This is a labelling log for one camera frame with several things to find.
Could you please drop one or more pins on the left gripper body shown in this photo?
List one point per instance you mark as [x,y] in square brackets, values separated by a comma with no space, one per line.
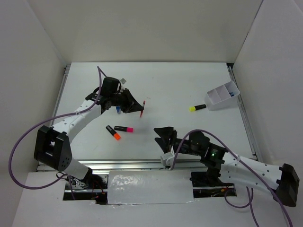
[116,99]

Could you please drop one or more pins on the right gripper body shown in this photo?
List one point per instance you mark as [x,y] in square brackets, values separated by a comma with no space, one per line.
[184,147]

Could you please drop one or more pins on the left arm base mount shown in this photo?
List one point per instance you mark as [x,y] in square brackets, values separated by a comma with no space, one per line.
[75,190]

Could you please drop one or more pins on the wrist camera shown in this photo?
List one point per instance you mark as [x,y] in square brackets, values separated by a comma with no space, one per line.
[167,158]
[123,81]

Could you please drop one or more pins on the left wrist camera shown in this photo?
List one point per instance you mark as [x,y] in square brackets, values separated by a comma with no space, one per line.
[123,81]

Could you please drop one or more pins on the orange highlighter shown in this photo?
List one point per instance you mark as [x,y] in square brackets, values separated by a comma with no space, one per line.
[113,132]

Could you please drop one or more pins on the red pen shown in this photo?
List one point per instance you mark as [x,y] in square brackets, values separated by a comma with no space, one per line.
[141,113]

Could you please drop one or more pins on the yellow highlighter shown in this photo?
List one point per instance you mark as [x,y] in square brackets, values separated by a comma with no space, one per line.
[197,107]

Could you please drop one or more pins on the white divided container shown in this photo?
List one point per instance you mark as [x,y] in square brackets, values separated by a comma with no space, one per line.
[219,97]

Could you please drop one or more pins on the pink highlighter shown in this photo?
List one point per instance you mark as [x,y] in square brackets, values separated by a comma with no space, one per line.
[123,128]

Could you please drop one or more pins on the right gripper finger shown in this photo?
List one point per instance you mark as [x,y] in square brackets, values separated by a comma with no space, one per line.
[165,145]
[166,133]

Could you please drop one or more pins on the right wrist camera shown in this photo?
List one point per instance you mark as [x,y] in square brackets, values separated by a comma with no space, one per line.
[167,158]

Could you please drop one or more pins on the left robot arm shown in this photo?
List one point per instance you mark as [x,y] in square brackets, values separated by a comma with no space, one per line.
[53,144]

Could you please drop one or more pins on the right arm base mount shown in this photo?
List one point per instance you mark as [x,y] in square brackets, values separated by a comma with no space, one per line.
[204,187]

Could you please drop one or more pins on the white cover plate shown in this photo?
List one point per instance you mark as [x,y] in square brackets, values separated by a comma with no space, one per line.
[149,187]

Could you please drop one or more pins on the aluminium frame rail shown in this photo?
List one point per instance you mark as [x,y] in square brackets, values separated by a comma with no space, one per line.
[138,164]

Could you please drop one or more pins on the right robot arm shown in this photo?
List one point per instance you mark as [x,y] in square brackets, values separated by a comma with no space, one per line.
[224,166]

